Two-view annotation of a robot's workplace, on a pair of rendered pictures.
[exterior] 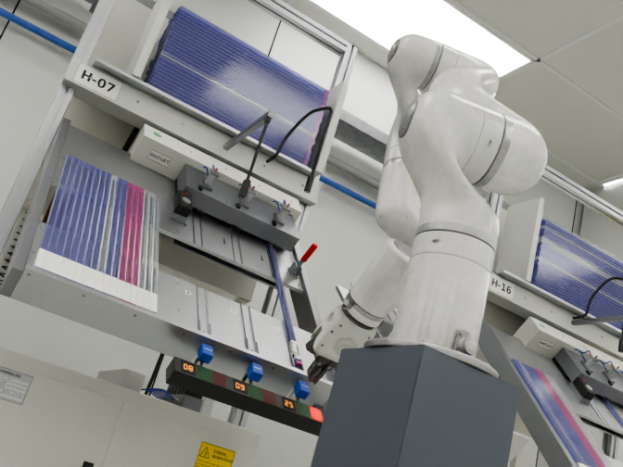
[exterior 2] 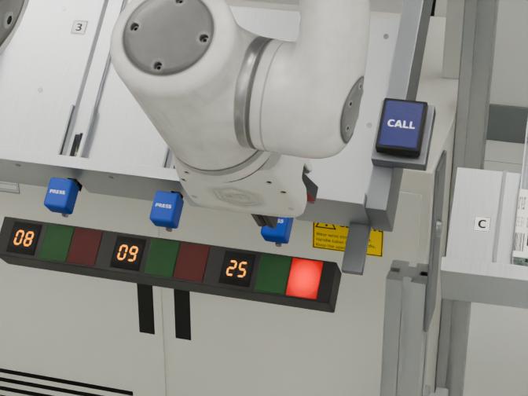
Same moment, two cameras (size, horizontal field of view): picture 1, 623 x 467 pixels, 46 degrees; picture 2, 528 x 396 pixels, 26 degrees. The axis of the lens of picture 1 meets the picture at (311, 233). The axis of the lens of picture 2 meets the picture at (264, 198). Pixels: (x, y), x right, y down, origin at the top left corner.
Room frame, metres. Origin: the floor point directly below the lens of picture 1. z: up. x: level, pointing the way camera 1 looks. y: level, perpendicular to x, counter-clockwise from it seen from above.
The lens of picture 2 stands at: (0.76, -0.69, 1.18)
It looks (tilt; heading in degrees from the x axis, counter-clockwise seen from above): 26 degrees down; 41
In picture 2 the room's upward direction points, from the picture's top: straight up
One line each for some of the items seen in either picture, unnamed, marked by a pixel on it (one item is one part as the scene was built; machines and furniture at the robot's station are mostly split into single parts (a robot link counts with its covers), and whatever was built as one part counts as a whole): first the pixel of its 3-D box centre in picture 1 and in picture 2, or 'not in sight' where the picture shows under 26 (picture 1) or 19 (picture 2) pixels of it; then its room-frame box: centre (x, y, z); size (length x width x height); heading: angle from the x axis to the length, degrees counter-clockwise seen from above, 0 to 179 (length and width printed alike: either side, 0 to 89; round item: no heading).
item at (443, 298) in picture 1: (441, 306); not in sight; (1.00, -0.21, 0.79); 0.19 x 0.19 x 0.18
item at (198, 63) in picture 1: (236, 95); not in sight; (1.89, 0.32, 1.52); 0.51 x 0.13 x 0.27; 115
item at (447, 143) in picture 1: (450, 170); not in sight; (0.99, -0.18, 1.00); 0.19 x 0.12 x 0.24; 100
